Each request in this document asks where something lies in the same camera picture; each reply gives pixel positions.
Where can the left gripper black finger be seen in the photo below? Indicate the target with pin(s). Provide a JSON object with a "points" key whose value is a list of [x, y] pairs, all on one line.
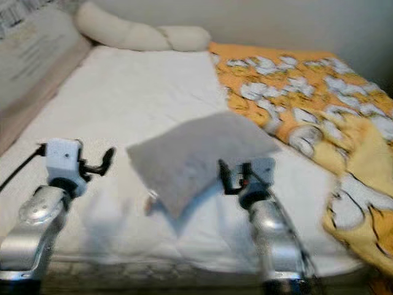
{"points": [[108, 161]]}

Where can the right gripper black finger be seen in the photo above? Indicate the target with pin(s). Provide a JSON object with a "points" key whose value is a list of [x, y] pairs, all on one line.
{"points": [[226, 175]]}

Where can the grey pillow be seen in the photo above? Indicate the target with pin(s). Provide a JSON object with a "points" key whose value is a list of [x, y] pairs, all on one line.
{"points": [[190, 160]]}

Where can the yellow cartoon print blanket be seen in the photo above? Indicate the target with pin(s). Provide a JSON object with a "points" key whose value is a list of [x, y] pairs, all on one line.
{"points": [[295, 80]]}

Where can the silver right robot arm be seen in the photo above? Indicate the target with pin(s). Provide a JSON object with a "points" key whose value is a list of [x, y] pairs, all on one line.
{"points": [[273, 239]]}

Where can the white quilted mattress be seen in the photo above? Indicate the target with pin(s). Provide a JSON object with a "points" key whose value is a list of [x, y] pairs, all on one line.
{"points": [[141, 92]]}

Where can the grey printed headboard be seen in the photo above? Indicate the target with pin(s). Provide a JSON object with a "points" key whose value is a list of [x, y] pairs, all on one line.
{"points": [[31, 61]]}

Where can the dark bed base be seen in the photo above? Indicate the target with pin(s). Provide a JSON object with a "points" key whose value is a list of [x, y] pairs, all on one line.
{"points": [[159, 287]]}

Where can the long cream bolster cushion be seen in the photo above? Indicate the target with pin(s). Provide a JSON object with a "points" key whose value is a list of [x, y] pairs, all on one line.
{"points": [[116, 29]]}

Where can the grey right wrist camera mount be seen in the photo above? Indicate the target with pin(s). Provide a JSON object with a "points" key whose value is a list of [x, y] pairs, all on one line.
{"points": [[263, 172]]}

